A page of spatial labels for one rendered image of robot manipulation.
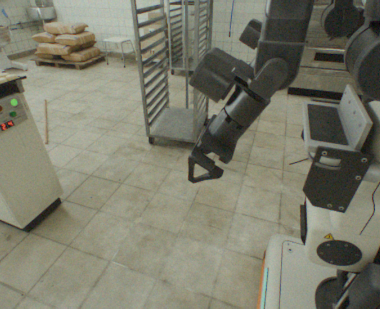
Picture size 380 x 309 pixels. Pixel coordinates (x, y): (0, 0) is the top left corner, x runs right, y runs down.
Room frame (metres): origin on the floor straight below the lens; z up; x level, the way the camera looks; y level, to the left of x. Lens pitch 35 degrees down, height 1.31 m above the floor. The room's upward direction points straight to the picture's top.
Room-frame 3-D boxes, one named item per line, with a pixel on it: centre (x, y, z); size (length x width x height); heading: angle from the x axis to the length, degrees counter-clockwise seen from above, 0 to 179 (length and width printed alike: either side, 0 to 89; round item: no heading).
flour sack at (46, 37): (5.15, 2.59, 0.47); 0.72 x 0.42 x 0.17; 161
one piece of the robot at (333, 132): (0.51, -0.36, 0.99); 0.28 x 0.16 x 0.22; 161
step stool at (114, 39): (4.97, 1.31, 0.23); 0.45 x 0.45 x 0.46; 63
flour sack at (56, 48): (4.84, 2.43, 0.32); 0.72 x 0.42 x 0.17; 75
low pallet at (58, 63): (5.05, 2.35, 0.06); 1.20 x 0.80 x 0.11; 73
